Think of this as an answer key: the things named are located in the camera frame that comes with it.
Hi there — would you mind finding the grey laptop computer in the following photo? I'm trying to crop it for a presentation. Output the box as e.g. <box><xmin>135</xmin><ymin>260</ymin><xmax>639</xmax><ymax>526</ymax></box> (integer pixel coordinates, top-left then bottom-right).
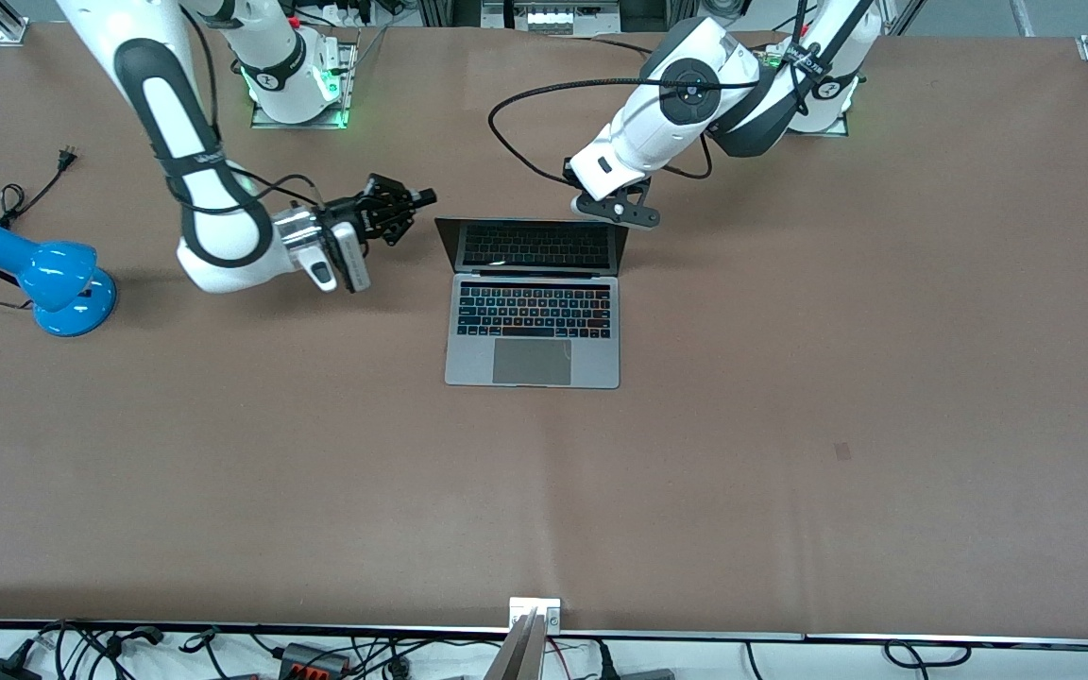
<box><xmin>434</xmin><ymin>218</ymin><xmax>631</xmax><ymax>390</ymax></box>

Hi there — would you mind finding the white power strip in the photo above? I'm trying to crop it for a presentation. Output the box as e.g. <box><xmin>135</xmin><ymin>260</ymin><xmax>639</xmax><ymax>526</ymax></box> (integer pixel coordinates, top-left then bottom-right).
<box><xmin>313</xmin><ymin>0</ymin><xmax>380</xmax><ymax>26</ymax></box>

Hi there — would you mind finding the grey socket strip box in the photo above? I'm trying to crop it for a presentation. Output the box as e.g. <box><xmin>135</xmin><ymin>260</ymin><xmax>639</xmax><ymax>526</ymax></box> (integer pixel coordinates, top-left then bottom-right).
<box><xmin>483</xmin><ymin>0</ymin><xmax>622</xmax><ymax>37</ymax></box>

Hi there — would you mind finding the brown table cover mat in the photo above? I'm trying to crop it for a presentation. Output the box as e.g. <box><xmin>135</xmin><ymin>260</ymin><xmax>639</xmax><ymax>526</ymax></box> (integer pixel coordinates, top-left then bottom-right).
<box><xmin>0</xmin><ymin>21</ymin><xmax>1088</xmax><ymax>636</ymax></box>

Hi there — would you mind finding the black box with orange connectors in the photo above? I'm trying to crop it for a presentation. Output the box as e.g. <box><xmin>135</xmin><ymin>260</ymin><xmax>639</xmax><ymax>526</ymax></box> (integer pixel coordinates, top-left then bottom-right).
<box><xmin>278</xmin><ymin>642</ymin><xmax>352</xmax><ymax>680</ymax></box>

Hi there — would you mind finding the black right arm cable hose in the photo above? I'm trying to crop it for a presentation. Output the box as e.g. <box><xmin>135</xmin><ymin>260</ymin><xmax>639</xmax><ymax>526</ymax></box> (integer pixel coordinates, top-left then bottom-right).
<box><xmin>164</xmin><ymin>5</ymin><xmax>330</xmax><ymax>216</ymax></box>

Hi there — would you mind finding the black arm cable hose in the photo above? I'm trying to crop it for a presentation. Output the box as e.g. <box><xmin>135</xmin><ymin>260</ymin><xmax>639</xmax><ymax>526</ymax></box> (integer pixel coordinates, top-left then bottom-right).
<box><xmin>489</xmin><ymin>0</ymin><xmax>814</xmax><ymax>185</ymax></box>
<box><xmin>164</xmin><ymin>5</ymin><xmax>330</xmax><ymax>216</ymax></box>

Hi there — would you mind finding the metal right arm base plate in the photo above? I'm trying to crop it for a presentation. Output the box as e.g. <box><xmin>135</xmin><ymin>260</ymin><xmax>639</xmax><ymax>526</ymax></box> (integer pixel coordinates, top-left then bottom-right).
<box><xmin>251</xmin><ymin>42</ymin><xmax>357</xmax><ymax>130</ymax></box>

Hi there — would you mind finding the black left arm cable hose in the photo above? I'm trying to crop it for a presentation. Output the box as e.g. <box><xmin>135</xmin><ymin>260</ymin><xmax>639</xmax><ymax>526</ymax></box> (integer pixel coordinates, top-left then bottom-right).
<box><xmin>489</xmin><ymin>0</ymin><xmax>814</xmax><ymax>185</ymax></box>

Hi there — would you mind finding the thin grey base cable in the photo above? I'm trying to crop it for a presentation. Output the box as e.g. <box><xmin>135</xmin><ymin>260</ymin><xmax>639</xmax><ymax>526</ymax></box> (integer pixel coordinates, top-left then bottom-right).
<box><xmin>351</xmin><ymin>25</ymin><xmax>392</xmax><ymax>72</ymax></box>

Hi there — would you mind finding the thin black table cable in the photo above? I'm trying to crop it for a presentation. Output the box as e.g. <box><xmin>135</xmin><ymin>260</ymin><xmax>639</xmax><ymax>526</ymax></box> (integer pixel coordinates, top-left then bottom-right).
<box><xmin>544</xmin><ymin>34</ymin><xmax>658</xmax><ymax>58</ymax></box>

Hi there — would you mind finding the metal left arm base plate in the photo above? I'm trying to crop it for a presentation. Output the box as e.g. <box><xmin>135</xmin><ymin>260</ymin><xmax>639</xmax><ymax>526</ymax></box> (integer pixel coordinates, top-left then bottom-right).
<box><xmin>785</xmin><ymin>47</ymin><xmax>852</xmax><ymax>138</ymax></box>

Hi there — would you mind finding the black lamp power cord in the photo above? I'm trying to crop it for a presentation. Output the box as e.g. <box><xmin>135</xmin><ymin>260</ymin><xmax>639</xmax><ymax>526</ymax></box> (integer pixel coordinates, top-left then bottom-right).
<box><xmin>0</xmin><ymin>146</ymin><xmax>80</xmax><ymax>311</ymax></box>

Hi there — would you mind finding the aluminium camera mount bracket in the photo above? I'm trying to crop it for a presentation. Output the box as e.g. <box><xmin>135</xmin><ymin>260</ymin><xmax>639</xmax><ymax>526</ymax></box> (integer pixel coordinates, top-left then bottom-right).
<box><xmin>483</xmin><ymin>597</ymin><xmax>562</xmax><ymax>680</ymax></box>

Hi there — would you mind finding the black looped floor cable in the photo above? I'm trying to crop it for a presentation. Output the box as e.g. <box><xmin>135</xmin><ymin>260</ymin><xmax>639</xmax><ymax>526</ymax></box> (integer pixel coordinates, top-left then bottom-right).
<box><xmin>884</xmin><ymin>640</ymin><xmax>972</xmax><ymax>668</ymax></box>

